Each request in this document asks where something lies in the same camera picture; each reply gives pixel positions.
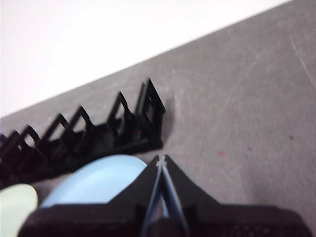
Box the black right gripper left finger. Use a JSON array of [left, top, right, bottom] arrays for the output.
[[18, 155, 163, 237]]

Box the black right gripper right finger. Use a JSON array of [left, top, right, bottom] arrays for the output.
[[163, 154, 312, 237]]

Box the light blue round plate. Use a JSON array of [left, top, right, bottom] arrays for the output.
[[40, 154, 147, 210]]

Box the pale green round plate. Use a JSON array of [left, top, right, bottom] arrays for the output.
[[0, 184, 38, 237]]

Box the black plastic plate rack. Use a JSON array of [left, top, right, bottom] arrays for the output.
[[0, 78, 166, 190]]

